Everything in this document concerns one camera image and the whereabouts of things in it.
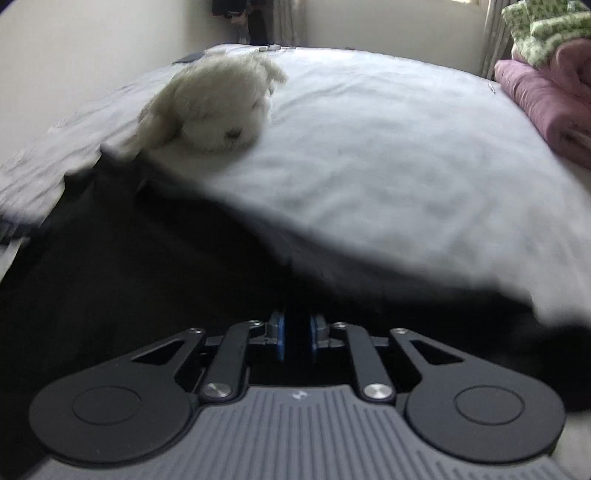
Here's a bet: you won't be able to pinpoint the black t-shirt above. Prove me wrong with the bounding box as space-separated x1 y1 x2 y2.
1 155 590 411

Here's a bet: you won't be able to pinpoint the dark hanging clothes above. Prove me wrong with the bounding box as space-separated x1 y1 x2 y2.
211 0 270 46

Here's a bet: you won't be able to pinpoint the white bed sheet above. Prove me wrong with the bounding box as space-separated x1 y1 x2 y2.
149 48 590 322

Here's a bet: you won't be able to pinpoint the white plush dog toy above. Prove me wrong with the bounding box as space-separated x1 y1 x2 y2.
135 53 287 151

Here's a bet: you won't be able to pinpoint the pink folded quilt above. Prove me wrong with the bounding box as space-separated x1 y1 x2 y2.
494 39 590 169

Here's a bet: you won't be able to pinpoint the dark flat item on bed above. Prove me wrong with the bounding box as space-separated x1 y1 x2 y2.
174 52 204 64

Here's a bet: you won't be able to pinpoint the grey curtain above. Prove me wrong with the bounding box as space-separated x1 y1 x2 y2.
479 0 512 79

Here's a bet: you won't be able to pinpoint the green patterned blanket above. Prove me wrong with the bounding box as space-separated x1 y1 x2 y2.
501 1 590 67

